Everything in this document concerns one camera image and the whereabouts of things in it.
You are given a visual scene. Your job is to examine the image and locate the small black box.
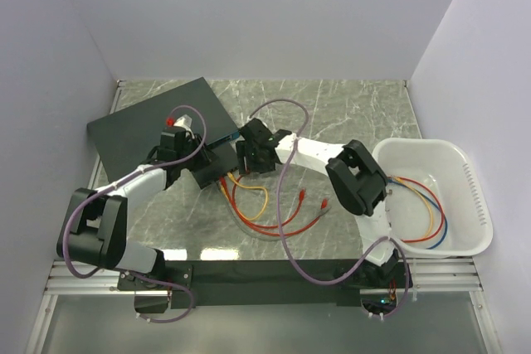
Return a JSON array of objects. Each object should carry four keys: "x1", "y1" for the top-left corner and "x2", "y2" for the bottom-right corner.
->
[{"x1": 190, "y1": 143, "x2": 238, "y2": 189}]

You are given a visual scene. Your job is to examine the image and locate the aluminium frame rail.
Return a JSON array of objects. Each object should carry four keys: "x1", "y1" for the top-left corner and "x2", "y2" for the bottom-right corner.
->
[{"x1": 44, "y1": 258, "x2": 483, "y2": 296}]

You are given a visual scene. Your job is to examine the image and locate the white plastic bin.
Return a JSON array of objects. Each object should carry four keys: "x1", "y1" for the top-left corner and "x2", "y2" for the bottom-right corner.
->
[{"x1": 373, "y1": 138, "x2": 494, "y2": 258}]

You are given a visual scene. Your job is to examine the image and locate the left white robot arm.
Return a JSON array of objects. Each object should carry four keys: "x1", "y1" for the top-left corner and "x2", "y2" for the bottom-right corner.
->
[{"x1": 56, "y1": 127, "x2": 217, "y2": 289}]

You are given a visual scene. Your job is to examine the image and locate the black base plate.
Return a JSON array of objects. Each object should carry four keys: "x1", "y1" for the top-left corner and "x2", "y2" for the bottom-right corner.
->
[{"x1": 115, "y1": 259, "x2": 416, "y2": 310}]

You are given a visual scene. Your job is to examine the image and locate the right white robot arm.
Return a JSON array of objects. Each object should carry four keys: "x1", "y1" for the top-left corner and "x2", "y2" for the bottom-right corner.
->
[{"x1": 236, "y1": 118, "x2": 397, "y2": 287}]

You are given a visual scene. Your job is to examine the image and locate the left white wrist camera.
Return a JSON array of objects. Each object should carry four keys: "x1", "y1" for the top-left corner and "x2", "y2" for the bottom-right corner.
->
[{"x1": 166, "y1": 114, "x2": 192, "y2": 131}]

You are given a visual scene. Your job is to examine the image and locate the red cable in bin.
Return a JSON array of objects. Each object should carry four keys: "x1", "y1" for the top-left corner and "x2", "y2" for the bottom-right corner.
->
[{"x1": 389, "y1": 177, "x2": 447, "y2": 244}]

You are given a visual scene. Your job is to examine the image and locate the large black network switch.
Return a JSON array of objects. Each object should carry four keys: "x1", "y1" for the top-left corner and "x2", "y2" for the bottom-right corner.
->
[{"x1": 87, "y1": 78, "x2": 239, "y2": 182}]

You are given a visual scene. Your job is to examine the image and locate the blue cable in bin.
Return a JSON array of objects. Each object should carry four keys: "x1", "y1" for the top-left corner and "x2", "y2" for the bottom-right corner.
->
[{"x1": 383, "y1": 177, "x2": 450, "y2": 250}]

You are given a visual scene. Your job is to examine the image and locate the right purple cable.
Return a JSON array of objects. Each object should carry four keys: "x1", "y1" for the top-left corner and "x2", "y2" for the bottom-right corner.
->
[{"x1": 248, "y1": 99, "x2": 414, "y2": 324}]

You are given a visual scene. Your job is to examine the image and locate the yellow ethernet cable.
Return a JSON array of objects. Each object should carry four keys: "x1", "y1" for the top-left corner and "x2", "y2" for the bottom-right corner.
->
[{"x1": 222, "y1": 172, "x2": 270, "y2": 222}]

